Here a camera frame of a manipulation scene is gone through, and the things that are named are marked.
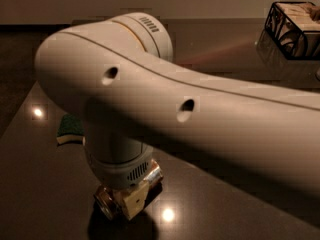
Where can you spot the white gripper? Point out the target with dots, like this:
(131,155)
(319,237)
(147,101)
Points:
(121,174)

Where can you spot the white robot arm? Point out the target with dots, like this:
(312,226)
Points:
(117,76)

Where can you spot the green and yellow sponge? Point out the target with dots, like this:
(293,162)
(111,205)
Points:
(70,130)

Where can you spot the white napkins in basket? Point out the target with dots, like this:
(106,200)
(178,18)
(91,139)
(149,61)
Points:
(299,34)

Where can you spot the black wire basket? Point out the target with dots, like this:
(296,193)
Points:
(272,25)

